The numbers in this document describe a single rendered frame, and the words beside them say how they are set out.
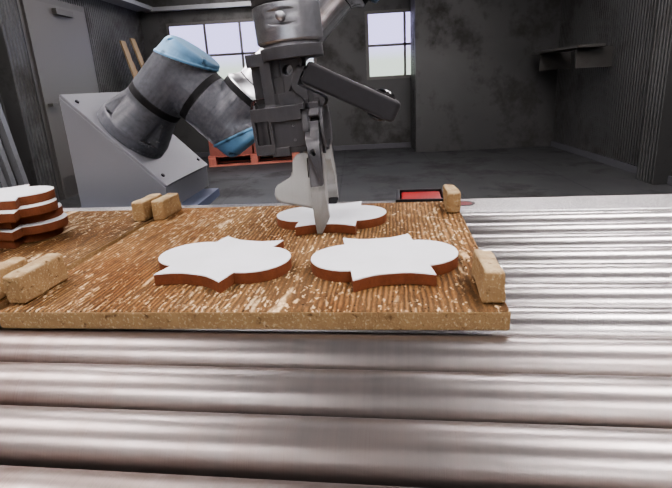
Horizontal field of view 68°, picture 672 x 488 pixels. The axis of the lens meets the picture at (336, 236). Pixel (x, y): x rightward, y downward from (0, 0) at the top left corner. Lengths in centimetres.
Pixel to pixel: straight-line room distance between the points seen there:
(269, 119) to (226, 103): 46
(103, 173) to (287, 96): 60
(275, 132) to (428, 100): 737
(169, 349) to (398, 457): 20
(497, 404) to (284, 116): 38
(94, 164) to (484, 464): 97
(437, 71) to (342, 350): 763
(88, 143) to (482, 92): 728
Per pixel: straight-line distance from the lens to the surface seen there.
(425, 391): 33
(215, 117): 104
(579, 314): 44
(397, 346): 37
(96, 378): 39
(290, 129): 58
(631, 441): 31
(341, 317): 38
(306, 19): 58
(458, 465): 29
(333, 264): 44
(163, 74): 107
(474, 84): 804
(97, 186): 113
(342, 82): 58
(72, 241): 68
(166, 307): 43
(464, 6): 806
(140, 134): 109
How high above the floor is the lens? 110
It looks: 17 degrees down
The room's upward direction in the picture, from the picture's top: 3 degrees counter-clockwise
